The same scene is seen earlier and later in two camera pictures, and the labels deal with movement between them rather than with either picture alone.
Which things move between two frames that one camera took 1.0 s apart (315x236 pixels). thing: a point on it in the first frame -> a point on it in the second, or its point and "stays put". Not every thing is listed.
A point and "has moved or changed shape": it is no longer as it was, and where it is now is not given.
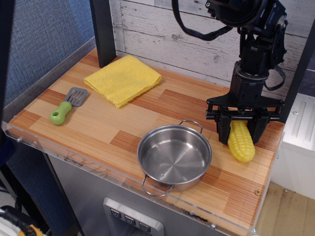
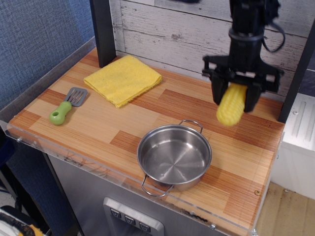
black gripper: x=244 y=100 -> x=244 y=61
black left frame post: x=101 y=11 stays put
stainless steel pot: x=174 y=156 stays put
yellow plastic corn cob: x=239 y=141 has moved or changed shape
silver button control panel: x=122 y=219 stays put
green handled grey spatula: x=75 y=98 stays put
